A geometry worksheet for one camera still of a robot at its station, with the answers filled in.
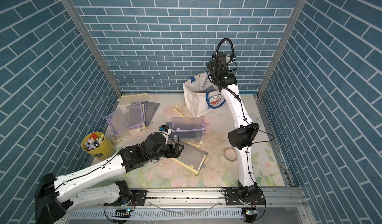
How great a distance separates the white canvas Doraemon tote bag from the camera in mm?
936

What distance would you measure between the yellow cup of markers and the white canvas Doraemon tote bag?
0.56 metres

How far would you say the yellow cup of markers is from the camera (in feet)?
2.57

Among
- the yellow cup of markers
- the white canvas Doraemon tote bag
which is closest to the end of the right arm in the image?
the white canvas Doraemon tote bag

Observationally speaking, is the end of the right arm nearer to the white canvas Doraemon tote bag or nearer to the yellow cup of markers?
the white canvas Doraemon tote bag
